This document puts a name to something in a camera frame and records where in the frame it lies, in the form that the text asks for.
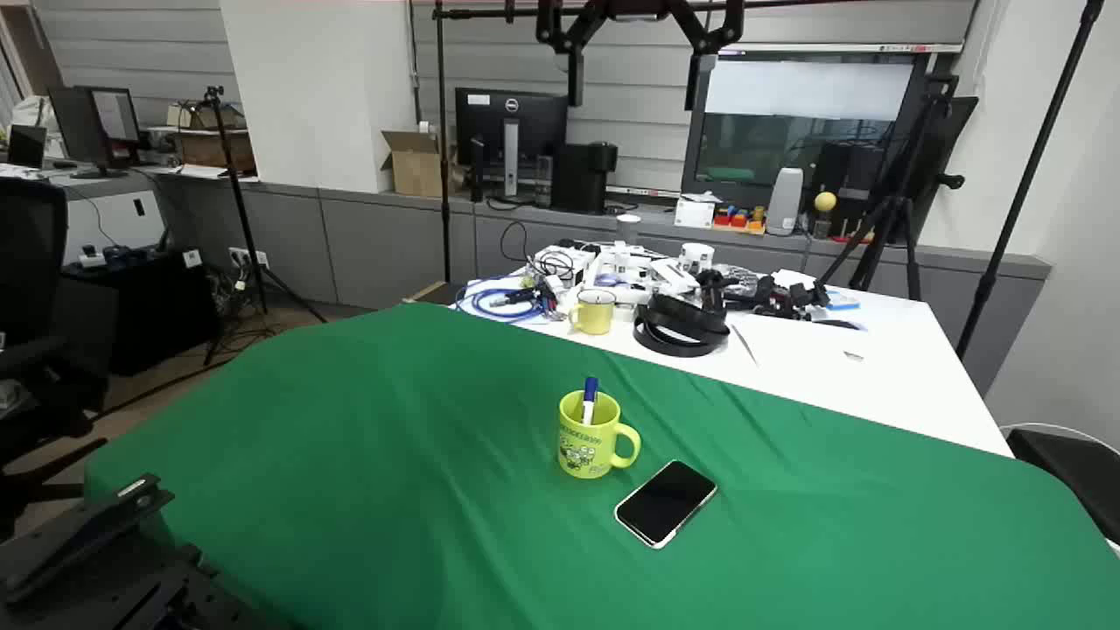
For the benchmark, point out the black gadgets pile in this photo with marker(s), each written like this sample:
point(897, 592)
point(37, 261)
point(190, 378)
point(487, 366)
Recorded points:
point(774, 292)

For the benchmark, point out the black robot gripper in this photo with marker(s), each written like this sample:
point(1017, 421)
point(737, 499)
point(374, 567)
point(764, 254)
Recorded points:
point(645, 9)

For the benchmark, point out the small monitor on desk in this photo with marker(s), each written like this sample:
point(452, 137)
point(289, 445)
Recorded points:
point(104, 123)

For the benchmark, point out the black chair seat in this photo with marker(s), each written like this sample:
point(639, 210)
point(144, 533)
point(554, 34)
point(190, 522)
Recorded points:
point(1073, 466)

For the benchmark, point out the white cylindrical device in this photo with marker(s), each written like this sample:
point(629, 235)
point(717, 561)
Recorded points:
point(785, 201)

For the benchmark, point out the black low cabinet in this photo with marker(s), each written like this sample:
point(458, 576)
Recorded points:
point(144, 310)

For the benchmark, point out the brown cardboard box on desk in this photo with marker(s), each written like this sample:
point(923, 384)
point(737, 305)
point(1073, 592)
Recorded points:
point(211, 148)

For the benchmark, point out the plain pale yellow cup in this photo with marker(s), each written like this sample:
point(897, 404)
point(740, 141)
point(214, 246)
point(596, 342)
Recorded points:
point(594, 316)

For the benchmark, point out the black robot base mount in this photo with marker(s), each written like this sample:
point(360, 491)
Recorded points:
point(92, 565)

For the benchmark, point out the black office chair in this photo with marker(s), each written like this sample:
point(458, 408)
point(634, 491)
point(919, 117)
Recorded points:
point(30, 328)

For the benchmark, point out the thin black vertical pole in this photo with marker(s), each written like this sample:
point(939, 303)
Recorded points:
point(444, 141)

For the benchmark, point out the black tripod by window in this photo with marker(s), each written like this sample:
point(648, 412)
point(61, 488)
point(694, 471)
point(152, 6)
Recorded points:
point(894, 198)

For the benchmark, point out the blue white marker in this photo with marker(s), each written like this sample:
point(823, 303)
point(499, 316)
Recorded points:
point(591, 396)

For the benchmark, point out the yellow ball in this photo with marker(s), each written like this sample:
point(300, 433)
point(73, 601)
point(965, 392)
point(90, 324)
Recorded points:
point(823, 201)

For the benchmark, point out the black desktop speaker box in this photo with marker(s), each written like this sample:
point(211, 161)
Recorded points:
point(583, 175)

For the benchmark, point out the white paper sheet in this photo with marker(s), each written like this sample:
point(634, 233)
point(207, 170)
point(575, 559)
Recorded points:
point(806, 337)

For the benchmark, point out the open cardboard box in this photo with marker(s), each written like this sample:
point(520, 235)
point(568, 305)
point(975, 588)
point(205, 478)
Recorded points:
point(414, 166)

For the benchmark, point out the small white box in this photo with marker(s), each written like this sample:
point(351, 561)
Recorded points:
point(694, 210)

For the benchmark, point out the black tripod with camera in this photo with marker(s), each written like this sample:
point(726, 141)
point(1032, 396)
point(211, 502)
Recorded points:
point(240, 210)

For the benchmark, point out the black computer monitor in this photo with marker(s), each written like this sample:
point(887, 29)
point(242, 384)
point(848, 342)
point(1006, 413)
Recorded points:
point(513, 123)

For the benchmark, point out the green table cloth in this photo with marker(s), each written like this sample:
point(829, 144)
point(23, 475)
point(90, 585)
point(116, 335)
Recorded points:
point(468, 491)

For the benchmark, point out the slanted black stand pole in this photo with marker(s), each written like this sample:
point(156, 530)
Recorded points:
point(1026, 175)

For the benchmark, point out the yellow cartoon mug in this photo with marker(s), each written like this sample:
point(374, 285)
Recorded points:
point(591, 441)

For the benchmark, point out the black smartphone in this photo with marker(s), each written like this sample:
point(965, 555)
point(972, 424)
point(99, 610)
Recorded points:
point(666, 502)

